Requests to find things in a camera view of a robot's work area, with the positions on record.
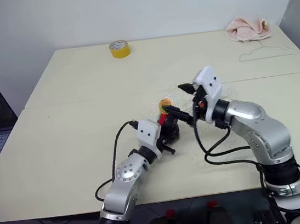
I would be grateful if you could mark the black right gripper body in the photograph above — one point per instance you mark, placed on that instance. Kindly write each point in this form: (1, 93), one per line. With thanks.
(200, 111)

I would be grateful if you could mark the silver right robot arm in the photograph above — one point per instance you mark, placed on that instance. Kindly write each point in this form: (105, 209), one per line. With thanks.
(263, 130)

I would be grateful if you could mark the yellow tape roll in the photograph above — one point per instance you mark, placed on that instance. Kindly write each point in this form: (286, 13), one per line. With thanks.
(119, 49)

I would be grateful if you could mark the pink towel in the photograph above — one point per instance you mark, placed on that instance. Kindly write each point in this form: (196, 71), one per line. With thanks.
(247, 30)

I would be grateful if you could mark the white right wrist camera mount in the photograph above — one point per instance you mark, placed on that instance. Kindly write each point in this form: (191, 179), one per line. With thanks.
(210, 82)

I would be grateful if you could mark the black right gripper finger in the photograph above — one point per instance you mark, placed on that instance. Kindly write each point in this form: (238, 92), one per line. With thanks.
(187, 87)
(182, 114)

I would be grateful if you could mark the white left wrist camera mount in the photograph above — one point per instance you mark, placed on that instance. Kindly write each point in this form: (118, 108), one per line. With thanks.
(148, 131)

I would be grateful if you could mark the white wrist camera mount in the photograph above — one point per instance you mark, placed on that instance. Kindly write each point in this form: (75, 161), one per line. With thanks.
(148, 131)
(210, 82)

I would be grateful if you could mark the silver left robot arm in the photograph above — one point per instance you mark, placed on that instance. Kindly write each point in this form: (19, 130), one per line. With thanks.
(125, 173)

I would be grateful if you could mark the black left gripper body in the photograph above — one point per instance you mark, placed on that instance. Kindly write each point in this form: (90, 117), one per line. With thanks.
(164, 140)

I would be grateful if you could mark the small orange object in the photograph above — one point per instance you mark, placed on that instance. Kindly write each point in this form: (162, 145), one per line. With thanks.
(164, 104)

